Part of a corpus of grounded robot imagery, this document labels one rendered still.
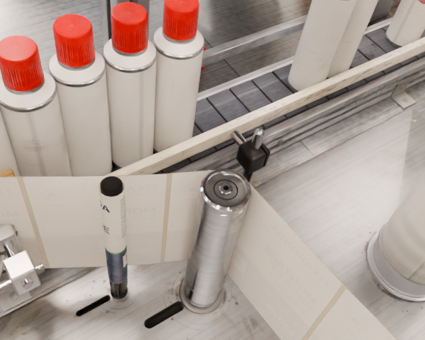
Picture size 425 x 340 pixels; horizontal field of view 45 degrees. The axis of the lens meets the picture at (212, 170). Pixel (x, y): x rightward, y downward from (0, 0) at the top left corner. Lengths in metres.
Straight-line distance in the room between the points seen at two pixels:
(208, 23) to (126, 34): 0.44
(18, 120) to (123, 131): 0.13
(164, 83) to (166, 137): 0.08
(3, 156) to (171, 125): 0.19
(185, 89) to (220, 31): 0.36
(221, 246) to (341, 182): 0.27
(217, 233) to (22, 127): 0.20
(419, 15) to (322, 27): 0.22
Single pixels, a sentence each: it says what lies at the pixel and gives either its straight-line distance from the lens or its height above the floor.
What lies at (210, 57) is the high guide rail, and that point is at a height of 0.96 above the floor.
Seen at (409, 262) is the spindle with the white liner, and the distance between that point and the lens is 0.54.
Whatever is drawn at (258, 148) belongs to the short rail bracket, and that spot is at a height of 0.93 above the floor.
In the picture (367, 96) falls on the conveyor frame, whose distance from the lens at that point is 0.81.
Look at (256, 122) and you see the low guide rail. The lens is 0.65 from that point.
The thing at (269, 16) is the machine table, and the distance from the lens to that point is 0.95.
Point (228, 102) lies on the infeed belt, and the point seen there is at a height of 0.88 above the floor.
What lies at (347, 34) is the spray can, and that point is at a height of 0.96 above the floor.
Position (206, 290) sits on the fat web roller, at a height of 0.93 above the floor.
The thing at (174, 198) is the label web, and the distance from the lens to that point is 0.41.
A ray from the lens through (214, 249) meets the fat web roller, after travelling 0.42.
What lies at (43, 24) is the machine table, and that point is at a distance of 0.89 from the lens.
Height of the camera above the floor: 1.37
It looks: 52 degrees down
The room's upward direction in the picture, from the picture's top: 11 degrees clockwise
